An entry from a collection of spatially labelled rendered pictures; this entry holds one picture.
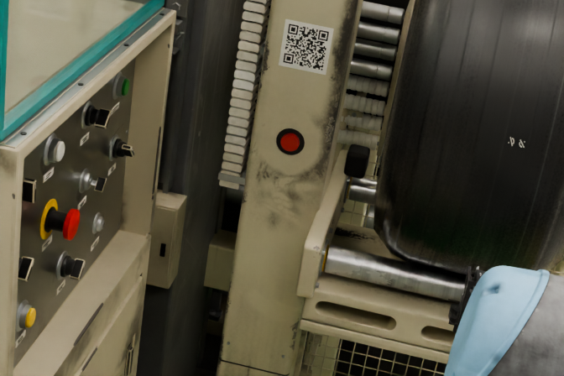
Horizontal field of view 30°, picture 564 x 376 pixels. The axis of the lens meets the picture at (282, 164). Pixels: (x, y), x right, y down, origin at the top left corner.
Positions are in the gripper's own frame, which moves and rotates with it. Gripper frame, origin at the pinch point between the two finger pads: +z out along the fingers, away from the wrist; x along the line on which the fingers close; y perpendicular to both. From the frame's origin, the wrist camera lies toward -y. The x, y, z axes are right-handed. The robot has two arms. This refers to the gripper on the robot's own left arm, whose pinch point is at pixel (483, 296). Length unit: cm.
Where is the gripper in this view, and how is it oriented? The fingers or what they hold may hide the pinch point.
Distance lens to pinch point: 149.3
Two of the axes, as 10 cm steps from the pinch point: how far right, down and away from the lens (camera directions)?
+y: 1.7, -9.4, -3.0
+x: -9.7, -2.1, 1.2
